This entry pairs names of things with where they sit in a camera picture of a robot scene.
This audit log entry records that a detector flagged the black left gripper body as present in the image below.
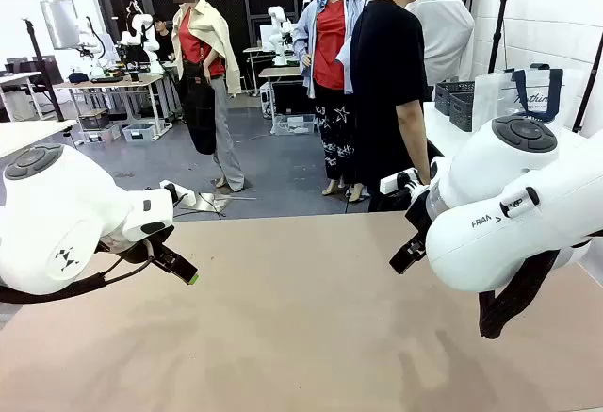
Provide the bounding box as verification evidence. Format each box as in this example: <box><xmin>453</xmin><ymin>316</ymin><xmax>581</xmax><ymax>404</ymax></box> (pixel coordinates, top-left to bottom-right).
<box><xmin>99</xmin><ymin>225</ymin><xmax>174</xmax><ymax>266</ymax></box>

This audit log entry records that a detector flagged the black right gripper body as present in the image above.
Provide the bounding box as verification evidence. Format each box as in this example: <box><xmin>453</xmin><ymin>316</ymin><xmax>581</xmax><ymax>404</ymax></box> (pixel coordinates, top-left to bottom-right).
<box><xmin>404</xmin><ymin>185</ymin><xmax>432</xmax><ymax>244</ymax></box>

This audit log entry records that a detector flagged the translucent navy-handled shopping bag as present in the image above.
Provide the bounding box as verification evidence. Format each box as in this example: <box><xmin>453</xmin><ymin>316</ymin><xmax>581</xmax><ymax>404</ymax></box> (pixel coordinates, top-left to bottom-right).
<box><xmin>470</xmin><ymin>63</ymin><xmax>581</xmax><ymax>139</ymax></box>

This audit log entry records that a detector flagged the person's right forearm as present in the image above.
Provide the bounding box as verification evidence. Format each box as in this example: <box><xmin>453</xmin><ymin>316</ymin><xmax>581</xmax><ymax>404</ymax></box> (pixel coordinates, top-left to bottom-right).
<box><xmin>397</xmin><ymin>99</ymin><xmax>431</xmax><ymax>171</ymax></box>

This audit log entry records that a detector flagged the white side table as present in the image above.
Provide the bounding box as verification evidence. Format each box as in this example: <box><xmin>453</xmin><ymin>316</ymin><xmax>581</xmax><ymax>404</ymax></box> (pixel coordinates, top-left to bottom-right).
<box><xmin>422</xmin><ymin>100</ymin><xmax>477</xmax><ymax>161</ymax></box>
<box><xmin>0</xmin><ymin>119</ymin><xmax>78</xmax><ymax>159</ymax></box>

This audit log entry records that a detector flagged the clear plastic storage bin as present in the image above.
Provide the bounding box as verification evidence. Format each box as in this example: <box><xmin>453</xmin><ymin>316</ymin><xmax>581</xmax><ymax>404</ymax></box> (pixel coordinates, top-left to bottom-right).
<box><xmin>121</xmin><ymin>121</ymin><xmax>159</xmax><ymax>144</ymax></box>
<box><xmin>269</xmin><ymin>113</ymin><xmax>317</xmax><ymax>137</ymax></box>

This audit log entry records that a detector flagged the person in black t-shirt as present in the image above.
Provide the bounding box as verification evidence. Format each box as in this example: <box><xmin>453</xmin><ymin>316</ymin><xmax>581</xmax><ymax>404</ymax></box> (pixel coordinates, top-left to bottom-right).
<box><xmin>350</xmin><ymin>0</ymin><xmax>433</xmax><ymax>214</ymax></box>

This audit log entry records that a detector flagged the wooden background work desk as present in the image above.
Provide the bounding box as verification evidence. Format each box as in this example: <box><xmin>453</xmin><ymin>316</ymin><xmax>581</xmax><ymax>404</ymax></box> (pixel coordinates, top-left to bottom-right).
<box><xmin>53</xmin><ymin>74</ymin><xmax>167</xmax><ymax>143</ymax></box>

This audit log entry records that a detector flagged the person in red top, blue shirt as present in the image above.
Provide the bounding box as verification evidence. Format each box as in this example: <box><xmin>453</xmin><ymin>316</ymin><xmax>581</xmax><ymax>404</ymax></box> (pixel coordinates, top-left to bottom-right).
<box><xmin>292</xmin><ymin>0</ymin><xmax>373</xmax><ymax>204</ymax></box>

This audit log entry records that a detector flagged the small wooden background desk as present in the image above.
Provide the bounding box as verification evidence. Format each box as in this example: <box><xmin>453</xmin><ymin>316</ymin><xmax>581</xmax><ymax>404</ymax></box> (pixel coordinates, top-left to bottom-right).
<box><xmin>257</xmin><ymin>66</ymin><xmax>303</xmax><ymax>98</ymax></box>

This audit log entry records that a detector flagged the black tripod stand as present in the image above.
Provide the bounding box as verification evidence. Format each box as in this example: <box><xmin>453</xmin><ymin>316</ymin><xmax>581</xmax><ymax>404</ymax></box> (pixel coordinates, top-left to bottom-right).
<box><xmin>486</xmin><ymin>0</ymin><xmax>515</xmax><ymax>74</ymax></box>
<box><xmin>20</xmin><ymin>17</ymin><xmax>66</xmax><ymax>124</ymax></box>

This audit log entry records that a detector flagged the mannequin with cream jacket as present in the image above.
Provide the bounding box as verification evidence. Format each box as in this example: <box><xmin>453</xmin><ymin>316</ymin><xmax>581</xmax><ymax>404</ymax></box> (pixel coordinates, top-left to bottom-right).
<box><xmin>168</xmin><ymin>0</ymin><xmax>247</xmax><ymax>194</ymax></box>

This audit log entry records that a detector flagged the background person in black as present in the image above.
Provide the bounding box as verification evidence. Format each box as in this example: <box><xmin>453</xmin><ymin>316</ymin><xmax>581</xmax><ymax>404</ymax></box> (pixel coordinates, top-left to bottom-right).
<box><xmin>152</xmin><ymin>15</ymin><xmax>176</xmax><ymax>62</ymax></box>

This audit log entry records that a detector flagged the black slanted tripod leg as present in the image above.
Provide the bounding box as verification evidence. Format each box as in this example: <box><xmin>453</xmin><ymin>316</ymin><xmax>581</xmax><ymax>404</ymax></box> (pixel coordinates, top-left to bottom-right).
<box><xmin>571</xmin><ymin>29</ymin><xmax>603</xmax><ymax>134</ymax></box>

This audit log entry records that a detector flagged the grey panel on stand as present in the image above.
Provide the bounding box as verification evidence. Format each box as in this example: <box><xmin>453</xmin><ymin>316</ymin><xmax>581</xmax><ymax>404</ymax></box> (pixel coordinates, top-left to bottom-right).
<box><xmin>39</xmin><ymin>0</ymin><xmax>82</xmax><ymax>51</ymax></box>

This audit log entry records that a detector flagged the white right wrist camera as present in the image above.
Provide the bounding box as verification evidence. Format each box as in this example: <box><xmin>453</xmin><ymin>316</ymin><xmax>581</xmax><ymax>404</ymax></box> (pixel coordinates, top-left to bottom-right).
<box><xmin>379</xmin><ymin>169</ymin><xmax>432</xmax><ymax>196</ymax></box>

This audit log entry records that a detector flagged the metal mannequin base plate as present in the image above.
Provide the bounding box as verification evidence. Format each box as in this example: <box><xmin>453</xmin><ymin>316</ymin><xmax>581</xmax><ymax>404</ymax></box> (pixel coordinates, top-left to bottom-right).
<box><xmin>194</xmin><ymin>191</ymin><xmax>233</xmax><ymax>214</ymax></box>

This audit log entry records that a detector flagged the black left arm cable sleeve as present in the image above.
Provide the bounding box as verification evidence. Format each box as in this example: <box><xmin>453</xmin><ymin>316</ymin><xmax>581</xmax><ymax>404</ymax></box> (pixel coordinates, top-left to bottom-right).
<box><xmin>0</xmin><ymin>240</ymin><xmax>156</xmax><ymax>305</ymax></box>

